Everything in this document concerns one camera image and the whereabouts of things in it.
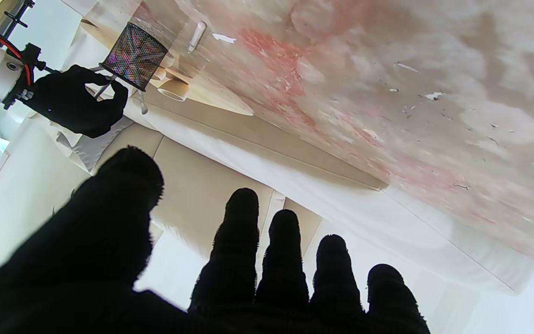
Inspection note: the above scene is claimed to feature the wooden coffee table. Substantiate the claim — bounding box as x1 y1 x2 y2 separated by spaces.
79 19 254 116

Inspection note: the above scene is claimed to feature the beige sofa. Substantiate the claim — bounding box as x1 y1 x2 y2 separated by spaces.
0 93 534 334

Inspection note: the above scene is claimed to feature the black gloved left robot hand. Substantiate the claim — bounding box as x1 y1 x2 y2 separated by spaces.
0 146 431 334

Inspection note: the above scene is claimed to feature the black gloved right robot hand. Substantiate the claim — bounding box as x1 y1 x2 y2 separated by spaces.
20 64 129 139

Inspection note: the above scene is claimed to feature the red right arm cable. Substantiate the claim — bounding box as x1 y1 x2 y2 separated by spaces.
0 12 32 86

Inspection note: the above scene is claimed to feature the black mesh brush holder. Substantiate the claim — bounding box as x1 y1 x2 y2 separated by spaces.
100 22 169 92

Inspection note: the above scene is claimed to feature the wooden bowl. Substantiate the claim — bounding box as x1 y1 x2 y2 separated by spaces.
157 78 190 102

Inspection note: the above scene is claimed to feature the grey sofa cushion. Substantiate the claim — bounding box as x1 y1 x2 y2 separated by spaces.
56 115 134 173

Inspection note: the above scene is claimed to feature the black tripod stand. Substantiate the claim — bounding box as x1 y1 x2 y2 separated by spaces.
0 0 36 47

